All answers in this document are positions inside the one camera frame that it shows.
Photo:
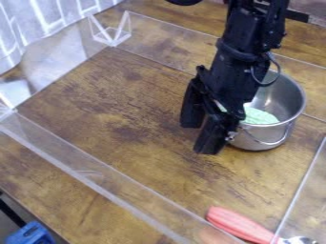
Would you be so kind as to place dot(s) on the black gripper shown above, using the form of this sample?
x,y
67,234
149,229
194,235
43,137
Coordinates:
x,y
218,92

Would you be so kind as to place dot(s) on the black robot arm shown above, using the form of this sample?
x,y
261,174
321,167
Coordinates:
x,y
256,27

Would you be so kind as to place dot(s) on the green textured round object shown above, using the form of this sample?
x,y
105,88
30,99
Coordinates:
x,y
259,117

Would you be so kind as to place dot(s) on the stainless steel pot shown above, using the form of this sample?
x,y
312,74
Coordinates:
x,y
284,99

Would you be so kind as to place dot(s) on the white grid curtain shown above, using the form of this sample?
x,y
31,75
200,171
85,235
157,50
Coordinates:
x,y
29,20

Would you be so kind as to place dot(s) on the blue plastic crate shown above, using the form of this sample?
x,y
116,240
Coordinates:
x,y
31,234

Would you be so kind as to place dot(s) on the pink handled spoon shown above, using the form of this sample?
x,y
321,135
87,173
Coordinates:
x,y
245,228

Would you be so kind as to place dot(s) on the clear acrylic enclosure wall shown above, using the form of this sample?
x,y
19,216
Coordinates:
x,y
97,158

